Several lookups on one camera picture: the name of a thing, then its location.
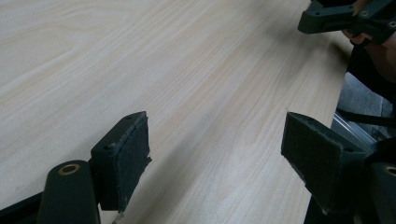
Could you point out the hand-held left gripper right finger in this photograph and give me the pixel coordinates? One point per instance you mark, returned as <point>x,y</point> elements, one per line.
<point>314,155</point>

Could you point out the aluminium table frame rail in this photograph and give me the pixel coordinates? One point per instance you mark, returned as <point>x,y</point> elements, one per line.
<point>355,132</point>

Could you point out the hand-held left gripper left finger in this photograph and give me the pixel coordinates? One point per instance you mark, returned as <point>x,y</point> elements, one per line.
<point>124,161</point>

